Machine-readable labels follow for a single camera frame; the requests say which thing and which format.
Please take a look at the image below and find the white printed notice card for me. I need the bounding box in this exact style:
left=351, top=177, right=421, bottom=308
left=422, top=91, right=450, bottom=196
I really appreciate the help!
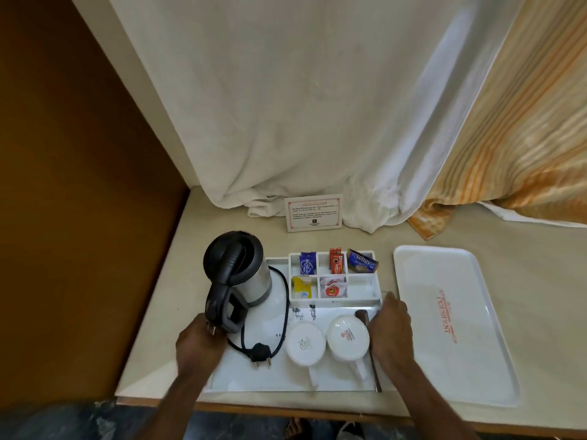
left=284, top=194, right=344, bottom=233

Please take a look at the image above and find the person's left forearm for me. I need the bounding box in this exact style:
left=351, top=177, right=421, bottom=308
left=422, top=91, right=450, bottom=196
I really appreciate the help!
left=146, top=375, right=209, bottom=440

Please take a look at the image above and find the person's left hand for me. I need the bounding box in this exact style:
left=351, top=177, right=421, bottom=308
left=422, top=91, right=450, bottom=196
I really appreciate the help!
left=175, top=313, right=230, bottom=385

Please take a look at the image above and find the black kettle power cord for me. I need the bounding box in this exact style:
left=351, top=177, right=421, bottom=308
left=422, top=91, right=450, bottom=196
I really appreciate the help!
left=227, top=266, right=290, bottom=368

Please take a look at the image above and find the orange striped curtain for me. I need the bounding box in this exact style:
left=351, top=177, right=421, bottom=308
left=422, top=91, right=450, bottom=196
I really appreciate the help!
left=407, top=0, right=587, bottom=241

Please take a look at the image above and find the blue tea bag packet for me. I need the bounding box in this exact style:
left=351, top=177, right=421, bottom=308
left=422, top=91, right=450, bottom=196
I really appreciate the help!
left=347, top=249, right=379, bottom=274

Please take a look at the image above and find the black and steel electric kettle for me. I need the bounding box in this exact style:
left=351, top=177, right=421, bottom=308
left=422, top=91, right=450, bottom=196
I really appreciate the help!
left=203, top=231, right=273, bottom=335

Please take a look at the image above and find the white cup with grey emblem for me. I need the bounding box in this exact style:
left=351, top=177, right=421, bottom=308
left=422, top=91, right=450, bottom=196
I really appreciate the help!
left=286, top=321, right=327, bottom=388

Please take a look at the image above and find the person's right hand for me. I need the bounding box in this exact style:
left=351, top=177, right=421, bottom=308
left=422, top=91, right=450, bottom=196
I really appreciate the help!
left=368, top=291, right=415, bottom=376

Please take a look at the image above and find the person's right forearm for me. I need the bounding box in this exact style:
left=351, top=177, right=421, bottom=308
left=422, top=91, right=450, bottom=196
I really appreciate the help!
left=382, top=356, right=480, bottom=440

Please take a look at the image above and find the brown wooden panel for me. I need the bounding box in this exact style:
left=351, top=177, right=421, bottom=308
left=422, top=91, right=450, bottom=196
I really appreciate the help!
left=0, top=0, right=191, bottom=410

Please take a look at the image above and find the person's foot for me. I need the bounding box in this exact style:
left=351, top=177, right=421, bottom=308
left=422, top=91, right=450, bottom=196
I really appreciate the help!
left=284, top=417, right=313, bottom=440

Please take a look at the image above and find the metal spoon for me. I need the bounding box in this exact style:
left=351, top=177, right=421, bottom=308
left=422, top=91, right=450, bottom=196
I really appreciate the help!
left=355, top=310, right=382, bottom=394

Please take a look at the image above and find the white tray with red print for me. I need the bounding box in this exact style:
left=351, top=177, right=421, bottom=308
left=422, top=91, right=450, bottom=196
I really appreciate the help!
left=393, top=245, right=522, bottom=408

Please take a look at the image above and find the white sachet organizer box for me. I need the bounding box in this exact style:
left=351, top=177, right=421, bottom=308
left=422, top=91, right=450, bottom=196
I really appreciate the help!
left=288, top=251, right=382, bottom=309

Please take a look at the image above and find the white sachet with red label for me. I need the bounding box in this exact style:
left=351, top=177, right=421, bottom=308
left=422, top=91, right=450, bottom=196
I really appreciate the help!
left=319, top=276, right=347, bottom=299

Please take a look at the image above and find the white cup with red emblem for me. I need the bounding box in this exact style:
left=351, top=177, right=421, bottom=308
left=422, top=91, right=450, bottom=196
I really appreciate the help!
left=327, top=314, right=371, bottom=381

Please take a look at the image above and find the white serving tray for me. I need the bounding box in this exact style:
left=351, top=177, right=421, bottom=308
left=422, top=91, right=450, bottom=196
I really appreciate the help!
left=203, top=256, right=397, bottom=394

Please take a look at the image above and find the white curtain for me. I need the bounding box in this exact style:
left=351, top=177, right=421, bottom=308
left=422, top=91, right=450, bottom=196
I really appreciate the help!
left=106, top=0, right=528, bottom=234

